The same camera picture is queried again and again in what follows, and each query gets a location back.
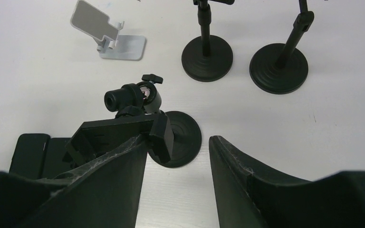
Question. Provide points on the black phone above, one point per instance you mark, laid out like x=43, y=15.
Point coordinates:
x=57, y=159
x=29, y=155

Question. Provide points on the white folding phone stand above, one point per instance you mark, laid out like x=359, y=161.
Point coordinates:
x=110, y=43

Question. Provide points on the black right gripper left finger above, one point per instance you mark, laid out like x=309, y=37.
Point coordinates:
x=103, y=193

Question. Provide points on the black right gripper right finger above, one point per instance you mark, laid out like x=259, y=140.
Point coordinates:
x=251, y=194

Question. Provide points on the black tall phone stand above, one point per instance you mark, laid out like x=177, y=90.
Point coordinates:
x=174, y=137

